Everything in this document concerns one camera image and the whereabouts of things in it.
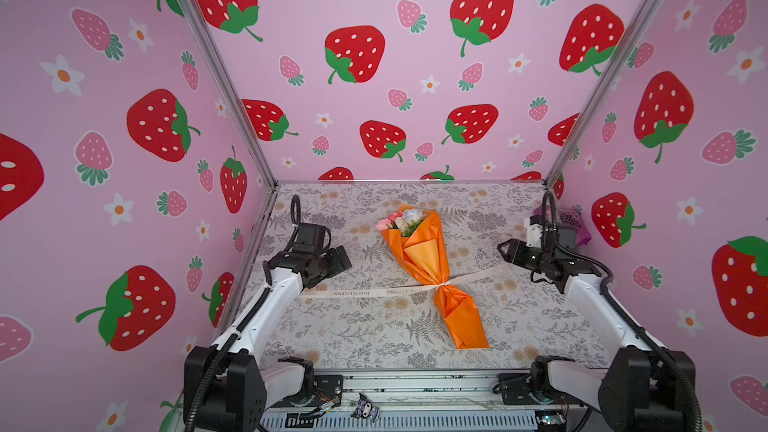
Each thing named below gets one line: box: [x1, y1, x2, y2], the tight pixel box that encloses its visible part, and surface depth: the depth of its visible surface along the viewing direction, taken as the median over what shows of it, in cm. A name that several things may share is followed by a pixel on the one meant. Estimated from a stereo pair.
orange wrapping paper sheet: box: [381, 209, 489, 349], surface depth 90 cm
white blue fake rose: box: [403, 208, 426, 225], surface depth 102 cm
